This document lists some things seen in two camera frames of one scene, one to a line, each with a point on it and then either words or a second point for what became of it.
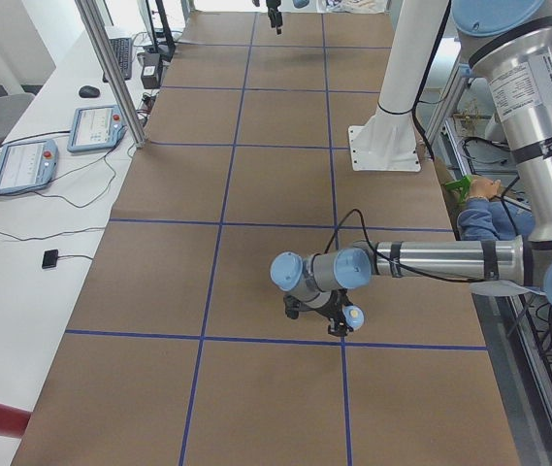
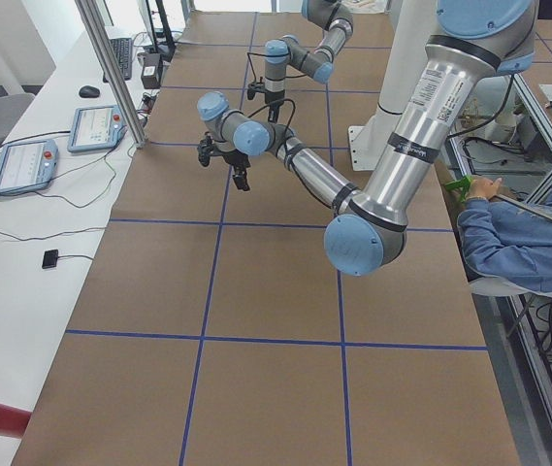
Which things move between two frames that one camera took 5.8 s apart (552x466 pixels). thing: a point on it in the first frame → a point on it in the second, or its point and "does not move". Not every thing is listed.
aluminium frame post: (111, 64) does not move
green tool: (464, 184) does not move
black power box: (149, 66) does not move
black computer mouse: (88, 91) does not move
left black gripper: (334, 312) → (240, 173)
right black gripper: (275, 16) → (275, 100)
